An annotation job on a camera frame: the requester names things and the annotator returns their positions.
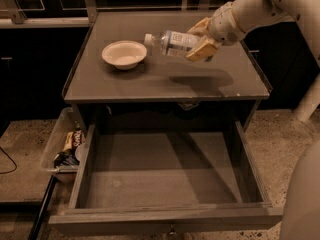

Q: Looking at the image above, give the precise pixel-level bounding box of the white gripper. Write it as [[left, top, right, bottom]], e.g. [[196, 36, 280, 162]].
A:
[[186, 2, 246, 62]]

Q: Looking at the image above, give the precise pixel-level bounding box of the blue plastic bottle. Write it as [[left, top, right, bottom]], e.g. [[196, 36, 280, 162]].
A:
[[144, 30, 200, 57]]

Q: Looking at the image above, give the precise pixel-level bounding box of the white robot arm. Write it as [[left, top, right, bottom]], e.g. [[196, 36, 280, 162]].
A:
[[186, 0, 320, 240]]

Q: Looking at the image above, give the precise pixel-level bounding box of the grey drawer cabinet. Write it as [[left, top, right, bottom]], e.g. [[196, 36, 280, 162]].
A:
[[61, 10, 273, 135]]

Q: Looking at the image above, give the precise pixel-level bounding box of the open grey top drawer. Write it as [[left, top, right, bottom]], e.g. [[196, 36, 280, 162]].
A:
[[49, 122, 283, 236]]

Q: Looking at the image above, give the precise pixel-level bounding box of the white paper bowl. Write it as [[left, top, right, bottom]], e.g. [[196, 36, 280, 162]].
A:
[[101, 41, 147, 70]]

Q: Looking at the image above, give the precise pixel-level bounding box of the white metal railing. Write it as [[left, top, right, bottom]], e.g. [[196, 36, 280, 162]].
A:
[[1, 0, 226, 28]]

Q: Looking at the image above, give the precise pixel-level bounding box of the snack bag in bin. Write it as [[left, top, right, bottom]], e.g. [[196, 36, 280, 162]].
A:
[[63, 130, 85, 151]]

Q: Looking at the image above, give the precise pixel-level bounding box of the dark snack packet in bin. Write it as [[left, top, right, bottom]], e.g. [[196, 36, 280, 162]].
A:
[[54, 150, 79, 167]]

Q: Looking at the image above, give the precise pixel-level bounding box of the clear plastic storage bin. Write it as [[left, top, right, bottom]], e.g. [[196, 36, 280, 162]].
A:
[[41, 107, 83, 183]]

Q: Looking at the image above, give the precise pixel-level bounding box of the black cable on floor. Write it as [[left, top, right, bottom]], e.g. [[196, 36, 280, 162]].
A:
[[0, 145, 18, 176]]

